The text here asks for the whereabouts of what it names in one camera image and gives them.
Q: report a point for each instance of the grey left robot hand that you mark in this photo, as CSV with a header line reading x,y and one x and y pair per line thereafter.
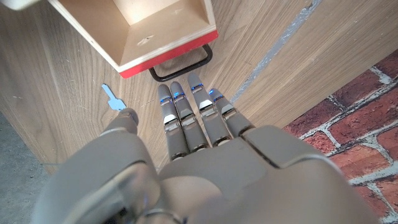
x,y
217,174

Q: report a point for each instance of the wooden drawer with red front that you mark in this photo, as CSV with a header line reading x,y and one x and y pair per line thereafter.
x,y
149,34

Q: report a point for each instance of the blue key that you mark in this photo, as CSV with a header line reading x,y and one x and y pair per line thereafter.
x,y
113,100

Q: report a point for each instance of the printed brick wall backdrop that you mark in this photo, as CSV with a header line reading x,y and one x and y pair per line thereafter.
x,y
357,130

